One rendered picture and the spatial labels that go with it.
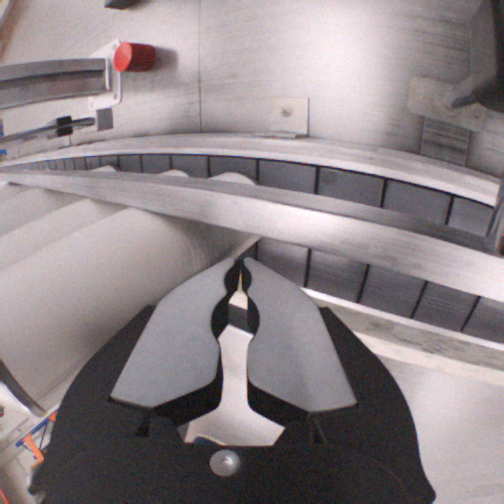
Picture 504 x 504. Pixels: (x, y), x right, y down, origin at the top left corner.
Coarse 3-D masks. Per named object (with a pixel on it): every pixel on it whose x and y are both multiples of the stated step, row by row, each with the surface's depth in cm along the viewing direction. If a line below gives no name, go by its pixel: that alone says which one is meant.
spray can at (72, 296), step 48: (96, 240) 8; (144, 240) 9; (192, 240) 11; (240, 240) 14; (0, 288) 5; (48, 288) 6; (96, 288) 7; (144, 288) 9; (0, 336) 5; (48, 336) 6; (96, 336) 7; (0, 384) 4; (48, 384) 6
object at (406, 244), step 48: (96, 192) 12; (144, 192) 10; (192, 192) 8; (240, 192) 8; (288, 192) 8; (288, 240) 7; (336, 240) 7; (384, 240) 6; (432, 240) 5; (480, 240) 5; (480, 288) 5
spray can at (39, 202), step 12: (108, 168) 22; (36, 192) 16; (48, 192) 17; (60, 192) 18; (0, 204) 14; (12, 204) 14; (24, 204) 15; (36, 204) 16; (48, 204) 17; (60, 204) 18; (0, 216) 13; (12, 216) 14; (24, 216) 15; (36, 216) 16; (0, 228) 13; (12, 228) 14
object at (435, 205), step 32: (64, 160) 29; (96, 160) 25; (128, 160) 22; (160, 160) 20; (192, 160) 18; (224, 160) 17; (256, 160) 16; (320, 192) 14; (352, 192) 13; (384, 192) 13; (416, 192) 11; (448, 192) 13; (448, 224) 11; (480, 224) 10; (256, 256) 19; (288, 256) 17; (320, 256) 16; (320, 288) 17; (352, 288) 16; (384, 288) 15; (416, 288) 14; (448, 288) 12; (416, 320) 14; (448, 320) 13; (480, 320) 12
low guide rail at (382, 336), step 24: (240, 288) 17; (336, 312) 14; (360, 312) 14; (360, 336) 13; (384, 336) 12; (408, 336) 12; (432, 336) 12; (408, 360) 12; (432, 360) 11; (456, 360) 10; (480, 360) 10
